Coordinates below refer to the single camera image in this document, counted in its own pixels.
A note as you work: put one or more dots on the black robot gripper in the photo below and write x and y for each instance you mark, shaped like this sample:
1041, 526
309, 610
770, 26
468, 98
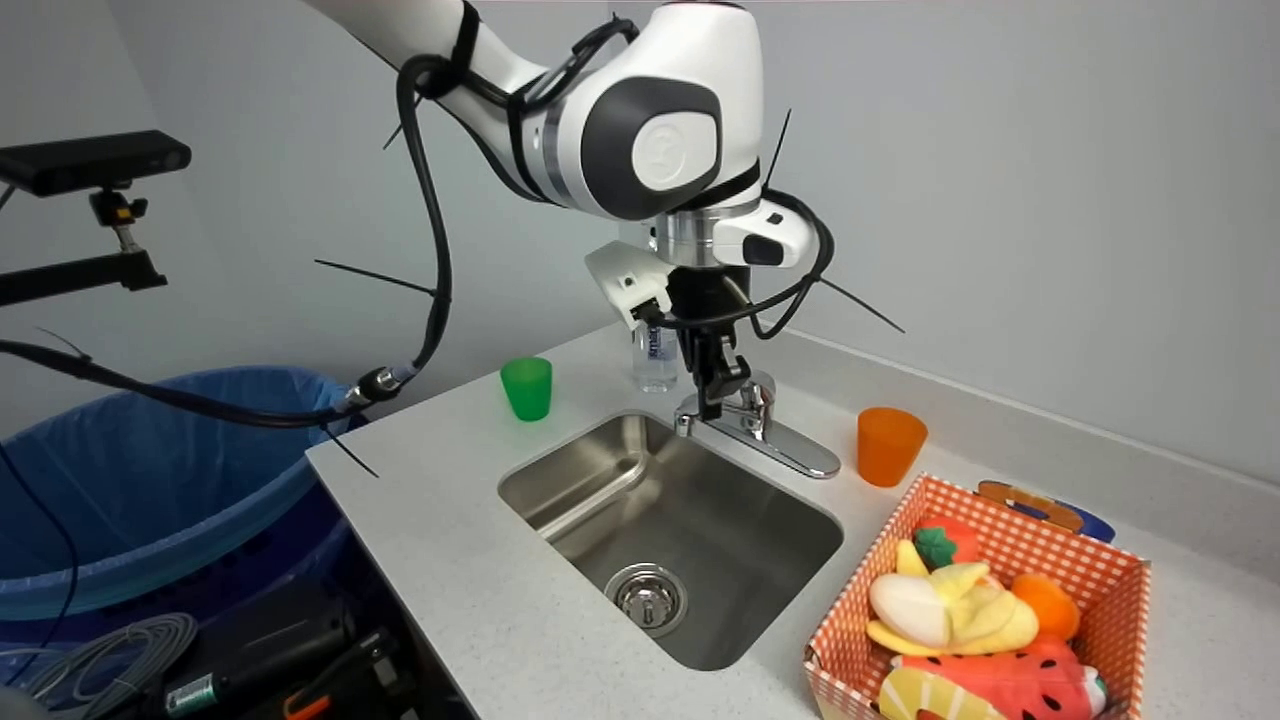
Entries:
705, 309

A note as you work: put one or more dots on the chrome sink faucet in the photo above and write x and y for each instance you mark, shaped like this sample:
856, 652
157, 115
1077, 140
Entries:
745, 417

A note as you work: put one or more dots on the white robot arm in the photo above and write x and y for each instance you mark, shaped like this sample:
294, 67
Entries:
636, 121

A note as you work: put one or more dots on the clear plastic water bottle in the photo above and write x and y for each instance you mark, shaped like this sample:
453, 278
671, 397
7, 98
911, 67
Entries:
653, 359

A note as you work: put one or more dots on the stainless steel sink basin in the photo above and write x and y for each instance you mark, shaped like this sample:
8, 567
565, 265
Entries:
681, 543

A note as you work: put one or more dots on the orange plastic cup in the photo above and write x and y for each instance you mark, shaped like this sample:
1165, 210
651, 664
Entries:
890, 446

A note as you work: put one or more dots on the green plastic cup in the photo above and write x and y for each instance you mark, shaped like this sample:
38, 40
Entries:
528, 384

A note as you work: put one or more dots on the plush red strawberry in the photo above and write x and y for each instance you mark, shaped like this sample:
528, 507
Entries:
946, 543

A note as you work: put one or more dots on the plush peeled banana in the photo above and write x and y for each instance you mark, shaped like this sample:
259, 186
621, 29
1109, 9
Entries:
957, 610

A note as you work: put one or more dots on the orange blue toy behind box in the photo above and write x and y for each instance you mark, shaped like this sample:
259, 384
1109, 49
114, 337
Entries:
1044, 511

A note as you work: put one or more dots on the plush orange fruit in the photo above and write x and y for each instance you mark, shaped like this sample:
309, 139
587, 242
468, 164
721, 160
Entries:
1054, 606

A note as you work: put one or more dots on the plush watermelon slice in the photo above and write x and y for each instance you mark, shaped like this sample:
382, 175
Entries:
1041, 681

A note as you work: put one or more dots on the orange checkered box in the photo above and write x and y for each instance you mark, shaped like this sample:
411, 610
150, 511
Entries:
1105, 583

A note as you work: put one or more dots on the black tool bag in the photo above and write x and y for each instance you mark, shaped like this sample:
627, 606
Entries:
309, 652

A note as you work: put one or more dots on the blue lined trash bin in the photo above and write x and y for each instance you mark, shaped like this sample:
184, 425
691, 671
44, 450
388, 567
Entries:
132, 507

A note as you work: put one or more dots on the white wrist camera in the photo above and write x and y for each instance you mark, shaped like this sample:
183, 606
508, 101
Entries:
635, 281

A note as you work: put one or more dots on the black camera on stand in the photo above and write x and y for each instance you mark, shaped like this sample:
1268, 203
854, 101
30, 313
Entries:
102, 171

